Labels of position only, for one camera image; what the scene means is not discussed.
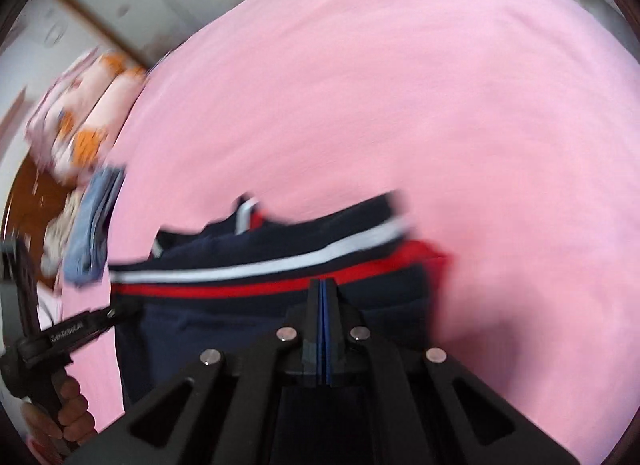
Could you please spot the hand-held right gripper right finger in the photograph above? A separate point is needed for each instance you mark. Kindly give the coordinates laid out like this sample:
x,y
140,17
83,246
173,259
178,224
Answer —
x,y
337,345

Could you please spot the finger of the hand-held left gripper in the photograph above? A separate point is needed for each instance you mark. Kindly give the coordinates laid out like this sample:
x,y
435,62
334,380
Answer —
x,y
112,317

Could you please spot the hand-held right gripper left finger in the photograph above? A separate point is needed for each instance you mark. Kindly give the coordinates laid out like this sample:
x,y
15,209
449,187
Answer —
x,y
312,345

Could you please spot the navy and red varsity jacket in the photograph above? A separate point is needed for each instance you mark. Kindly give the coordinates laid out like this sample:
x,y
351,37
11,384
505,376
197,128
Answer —
x,y
200,335

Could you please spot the person's left hand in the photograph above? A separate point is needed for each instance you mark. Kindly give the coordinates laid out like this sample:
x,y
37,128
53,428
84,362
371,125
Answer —
x,y
80,415

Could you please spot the folded blue jeans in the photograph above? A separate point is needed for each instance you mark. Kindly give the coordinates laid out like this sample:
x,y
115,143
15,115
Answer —
x,y
92,225

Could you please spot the crumpled white cloth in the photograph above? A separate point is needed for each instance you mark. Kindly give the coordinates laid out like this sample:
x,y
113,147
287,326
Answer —
x,y
57,240

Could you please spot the wooden headboard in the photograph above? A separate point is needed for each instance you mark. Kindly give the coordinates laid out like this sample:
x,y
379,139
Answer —
x,y
30,195

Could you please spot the pink cartoon bear quilt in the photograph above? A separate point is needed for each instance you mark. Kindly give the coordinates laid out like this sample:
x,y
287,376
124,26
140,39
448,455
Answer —
x,y
90,110

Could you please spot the pink plush blanket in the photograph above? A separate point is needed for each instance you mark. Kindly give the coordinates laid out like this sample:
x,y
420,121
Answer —
x,y
400,95

